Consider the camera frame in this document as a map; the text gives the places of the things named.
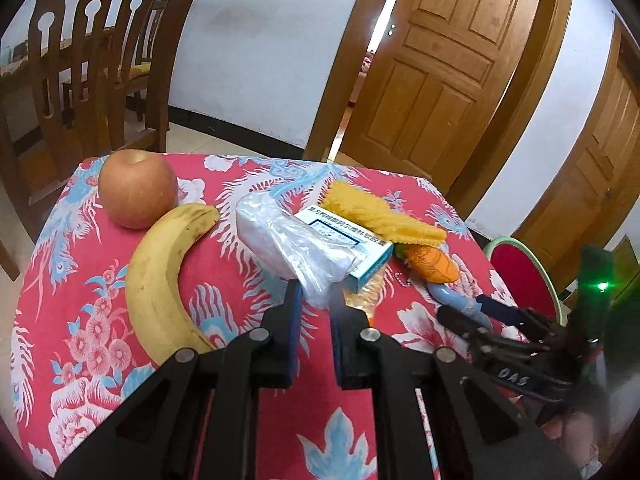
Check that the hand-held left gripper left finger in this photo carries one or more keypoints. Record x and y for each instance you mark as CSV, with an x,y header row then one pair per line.
x,y
295,332

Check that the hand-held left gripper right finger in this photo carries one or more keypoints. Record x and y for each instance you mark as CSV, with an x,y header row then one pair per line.
x,y
337,342

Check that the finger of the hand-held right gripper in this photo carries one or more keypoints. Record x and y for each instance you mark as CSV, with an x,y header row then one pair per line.
x,y
500,307
460,321

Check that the light blue tube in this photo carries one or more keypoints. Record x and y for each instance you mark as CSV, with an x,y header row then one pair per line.
x,y
457,300

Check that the red bin with green rim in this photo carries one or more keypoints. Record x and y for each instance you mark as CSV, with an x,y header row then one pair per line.
x,y
520,272

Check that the orange carrot toy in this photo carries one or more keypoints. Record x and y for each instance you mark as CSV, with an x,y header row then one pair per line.
x,y
432,262

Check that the clear plastic bag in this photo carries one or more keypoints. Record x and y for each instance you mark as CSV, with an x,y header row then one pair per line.
x,y
285,240

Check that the person's right hand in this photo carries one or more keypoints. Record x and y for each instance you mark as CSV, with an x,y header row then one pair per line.
x,y
575,432

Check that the blue and white medicine box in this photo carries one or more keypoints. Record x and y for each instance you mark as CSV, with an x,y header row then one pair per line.
x,y
370,260

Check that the yellow wavy sponge cloth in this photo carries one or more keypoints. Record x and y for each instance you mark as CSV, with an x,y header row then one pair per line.
x,y
370,212

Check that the yellow banana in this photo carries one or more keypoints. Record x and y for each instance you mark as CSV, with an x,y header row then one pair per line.
x,y
155,280

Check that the closed wooden door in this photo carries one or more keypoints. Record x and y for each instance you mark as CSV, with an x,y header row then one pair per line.
x,y
590,185

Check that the red floral tablecloth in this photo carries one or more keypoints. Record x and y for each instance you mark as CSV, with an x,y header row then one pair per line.
x,y
90,310

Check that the red apple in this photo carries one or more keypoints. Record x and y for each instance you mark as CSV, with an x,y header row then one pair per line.
x,y
137,190

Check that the open wooden door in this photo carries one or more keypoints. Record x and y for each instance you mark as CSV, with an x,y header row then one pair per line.
x,y
440,60

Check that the pink sofa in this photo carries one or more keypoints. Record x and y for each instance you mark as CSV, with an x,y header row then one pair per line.
x,y
367,64

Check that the large wooden chair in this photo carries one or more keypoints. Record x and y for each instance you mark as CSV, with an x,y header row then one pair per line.
x,y
75,110

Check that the wooden chair with yellow cushion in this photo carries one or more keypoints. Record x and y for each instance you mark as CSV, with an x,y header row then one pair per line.
x,y
150,40

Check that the wooden dining table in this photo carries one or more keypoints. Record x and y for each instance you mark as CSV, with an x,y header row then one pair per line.
x,y
15,67

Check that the wooden door frame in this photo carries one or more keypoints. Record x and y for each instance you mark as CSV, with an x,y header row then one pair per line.
x,y
515,110

